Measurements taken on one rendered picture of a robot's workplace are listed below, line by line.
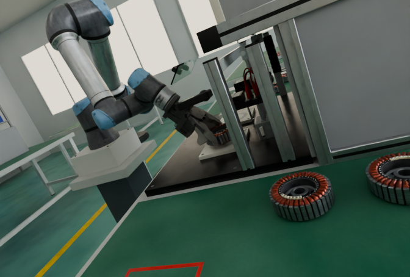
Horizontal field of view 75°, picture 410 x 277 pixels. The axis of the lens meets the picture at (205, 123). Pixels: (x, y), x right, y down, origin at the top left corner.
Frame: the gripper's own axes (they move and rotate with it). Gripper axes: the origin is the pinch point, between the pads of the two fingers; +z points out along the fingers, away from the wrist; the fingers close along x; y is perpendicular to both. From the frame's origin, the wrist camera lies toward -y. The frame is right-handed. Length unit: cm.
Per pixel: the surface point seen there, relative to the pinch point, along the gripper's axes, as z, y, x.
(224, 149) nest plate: 2.6, 0.7, 6.4
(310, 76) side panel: 4.7, -31.9, 20.5
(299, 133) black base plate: 16.0, -16.8, 5.8
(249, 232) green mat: 11.0, -6.1, 40.3
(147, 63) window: -186, 190, -471
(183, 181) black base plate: -2.3, 9.9, 19.2
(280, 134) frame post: 8.5, -17.7, 19.6
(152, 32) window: -207, 125, -472
